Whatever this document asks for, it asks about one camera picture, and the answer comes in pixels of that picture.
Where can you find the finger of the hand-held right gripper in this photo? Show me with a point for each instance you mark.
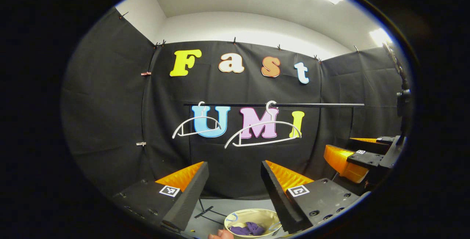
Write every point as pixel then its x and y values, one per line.
pixel 371 145
pixel 363 158

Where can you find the black backdrop cloth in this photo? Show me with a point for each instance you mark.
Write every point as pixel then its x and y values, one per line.
pixel 110 121

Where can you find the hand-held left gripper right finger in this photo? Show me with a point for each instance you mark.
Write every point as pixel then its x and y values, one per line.
pixel 279 198

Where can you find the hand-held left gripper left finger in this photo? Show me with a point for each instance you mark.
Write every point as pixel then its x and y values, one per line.
pixel 191 195

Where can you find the cream laundry hamper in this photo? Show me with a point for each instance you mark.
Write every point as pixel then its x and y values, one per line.
pixel 253 215

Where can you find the black clothes rack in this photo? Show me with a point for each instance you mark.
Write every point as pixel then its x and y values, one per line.
pixel 312 105

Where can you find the white plastic hanger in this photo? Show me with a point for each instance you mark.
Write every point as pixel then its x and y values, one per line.
pixel 271 122
pixel 201 117

